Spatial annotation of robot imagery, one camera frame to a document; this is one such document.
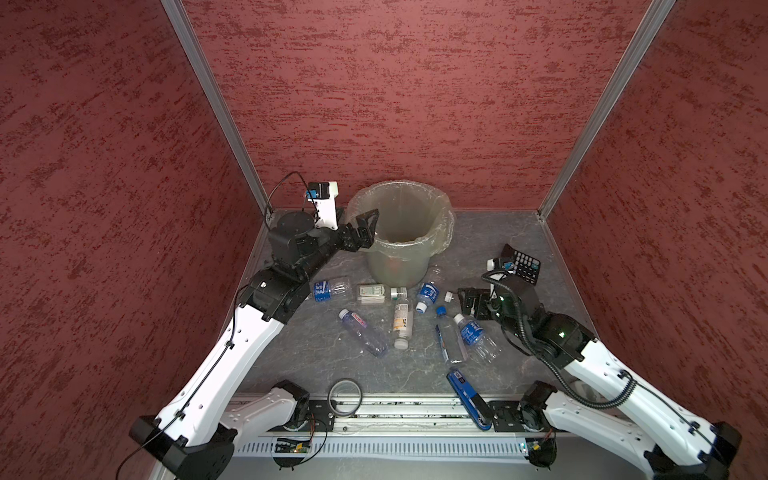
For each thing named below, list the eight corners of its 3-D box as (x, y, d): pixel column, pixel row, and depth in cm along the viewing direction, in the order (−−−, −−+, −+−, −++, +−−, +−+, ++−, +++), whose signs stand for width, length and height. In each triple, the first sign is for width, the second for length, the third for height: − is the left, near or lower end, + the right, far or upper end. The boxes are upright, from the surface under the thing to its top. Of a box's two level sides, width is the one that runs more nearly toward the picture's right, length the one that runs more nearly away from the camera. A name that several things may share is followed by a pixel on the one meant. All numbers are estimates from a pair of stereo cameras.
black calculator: (493, 262, 108) (496, 257, 106) (503, 248, 112) (506, 243, 110) (534, 285, 102) (537, 281, 99) (543, 269, 106) (547, 264, 104)
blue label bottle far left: (317, 306, 96) (313, 297, 91) (315, 290, 100) (311, 280, 95) (353, 298, 98) (351, 288, 93) (350, 282, 102) (348, 272, 97)
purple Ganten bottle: (339, 319, 93) (337, 312, 89) (350, 310, 95) (348, 303, 91) (378, 361, 85) (377, 356, 81) (389, 350, 87) (389, 344, 83)
